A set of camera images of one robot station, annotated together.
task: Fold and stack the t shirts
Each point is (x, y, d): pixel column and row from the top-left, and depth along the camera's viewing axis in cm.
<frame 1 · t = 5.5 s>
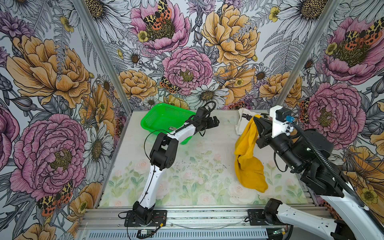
left hand: (213, 125, 102), fingers open
right hand: (253, 122, 55), fingers closed
yellow t-shirt: (249, 167, 89), point 5 cm above the table
green plastic basket: (165, 118, 118), point 2 cm above the table
white black folded t-shirt: (243, 114, 116), point 5 cm above the table

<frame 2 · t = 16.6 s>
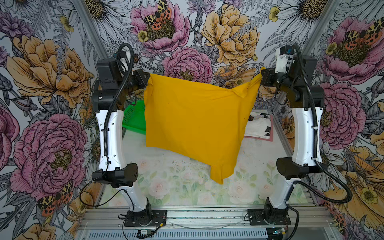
left hand: (150, 79, 65), fingers closed
right hand: (262, 75, 66), fingers closed
yellow t-shirt: (203, 121, 85), point 25 cm above the table
the other named things where they were.

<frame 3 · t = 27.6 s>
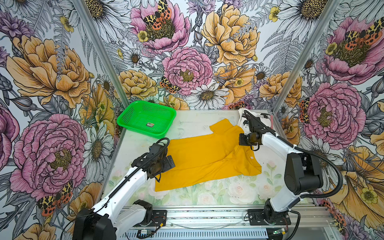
left hand: (165, 171, 82), fingers open
right hand: (241, 144, 93), fingers closed
yellow t-shirt: (218, 154, 98), on the table
the other named things where they were.

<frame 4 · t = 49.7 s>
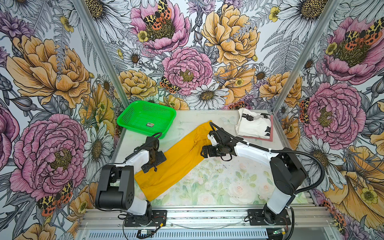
left hand: (156, 167, 91), fingers open
right hand: (208, 157, 89), fingers open
yellow t-shirt: (182, 159, 96), on the table
the other named things where they were.

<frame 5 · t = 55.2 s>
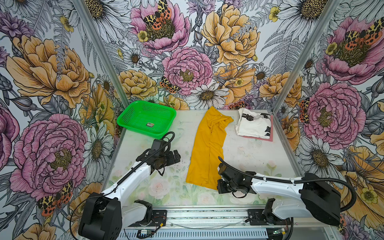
left hand: (173, 163, 85), fingers open
right hand: (219, 193, 82), fingers closed
yellow t-shirt: (207, 159, 96), on the table
the other named things where they were.

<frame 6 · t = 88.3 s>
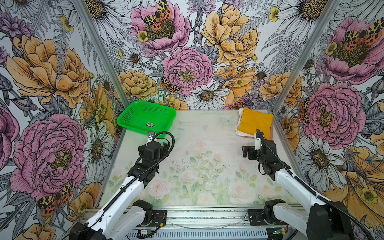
left hand: (154, 148, 81), fingers open
right hand: (250, 150, 87), fingers open
yellow t-shirt: (251, 120, 111), point 6 cm above the table
the other named things where they were.

